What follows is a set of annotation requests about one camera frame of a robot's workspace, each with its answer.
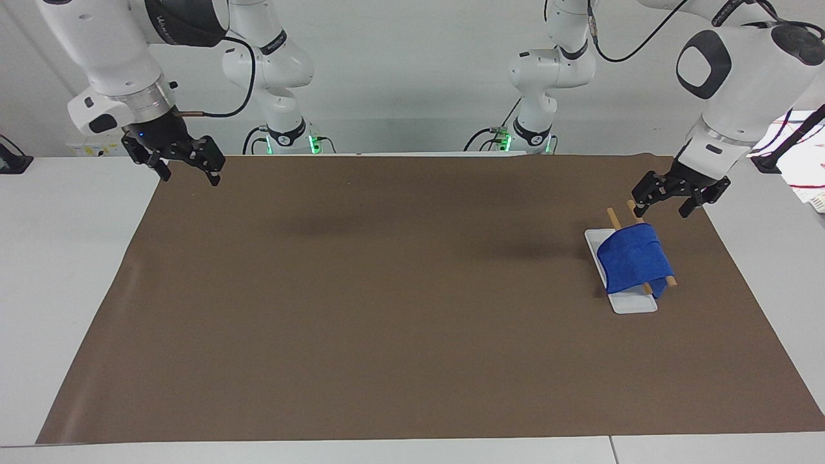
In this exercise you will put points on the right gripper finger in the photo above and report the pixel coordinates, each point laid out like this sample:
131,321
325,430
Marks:
209,158
156,162

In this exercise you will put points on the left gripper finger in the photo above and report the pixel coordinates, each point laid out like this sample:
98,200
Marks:
651,190
706,193

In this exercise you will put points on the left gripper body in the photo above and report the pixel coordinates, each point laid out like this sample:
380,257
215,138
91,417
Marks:
688,175

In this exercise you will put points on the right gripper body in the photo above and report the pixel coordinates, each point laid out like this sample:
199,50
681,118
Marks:
158,132

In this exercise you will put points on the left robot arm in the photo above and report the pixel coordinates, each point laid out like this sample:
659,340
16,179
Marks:
741,84

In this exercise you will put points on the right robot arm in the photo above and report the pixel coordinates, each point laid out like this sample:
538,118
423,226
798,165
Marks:
97,38

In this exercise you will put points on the blue towel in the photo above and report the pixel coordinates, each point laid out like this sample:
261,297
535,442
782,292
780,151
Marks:
635,261

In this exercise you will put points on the black stand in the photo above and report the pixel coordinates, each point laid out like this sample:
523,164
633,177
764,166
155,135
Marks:
789,142
11,161

